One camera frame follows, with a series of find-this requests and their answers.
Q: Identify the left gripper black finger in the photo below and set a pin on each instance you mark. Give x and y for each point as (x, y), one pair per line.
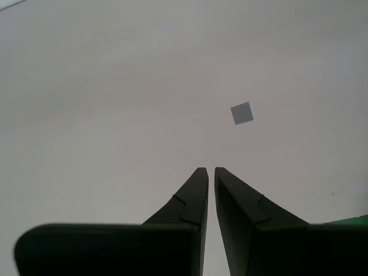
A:
(115, 250)
(287, 250)

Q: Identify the green tape square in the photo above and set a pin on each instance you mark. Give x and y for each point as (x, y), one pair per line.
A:
(354, 220)

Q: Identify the grey tape square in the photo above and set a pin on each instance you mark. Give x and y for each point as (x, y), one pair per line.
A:
(242, 113)

